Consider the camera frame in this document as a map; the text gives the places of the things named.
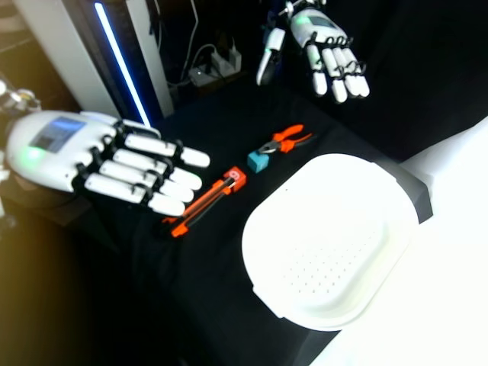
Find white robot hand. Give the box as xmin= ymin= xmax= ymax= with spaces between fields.
xmin=255 ymin=3 xmax=371 ymax=104
xmin=5 ymin=110 xmax=211 ymax=217

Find orange handled pliers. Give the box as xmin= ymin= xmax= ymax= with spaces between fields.
xmin=255 ymin=124 xmax=317 ymax=156

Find orange black utility knife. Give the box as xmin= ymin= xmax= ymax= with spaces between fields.
xmin=162 ymin=178 xmax=234 ymax=239

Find white perforated basin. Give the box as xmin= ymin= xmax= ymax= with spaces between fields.
xmin=241 ymin=152 xmax=420 ymax=332

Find white column with light strip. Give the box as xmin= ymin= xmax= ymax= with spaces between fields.
xmin=13 ymin=0 xmax=175 ymax=130

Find white power strip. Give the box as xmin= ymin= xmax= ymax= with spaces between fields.
xmin=188 ymin=48 xmax=243 ymax=87

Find blue cube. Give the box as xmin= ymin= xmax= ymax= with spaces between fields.
xmin=246 ymin=149 xmax=271 ymax=175

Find black table cloth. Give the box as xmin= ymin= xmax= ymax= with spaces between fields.
xmin=75 ymin=74 xmax=434 ymax=366

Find white cable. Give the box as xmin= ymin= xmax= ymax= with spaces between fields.
xmin=181 ymin=0 xmax=200 ymax=77

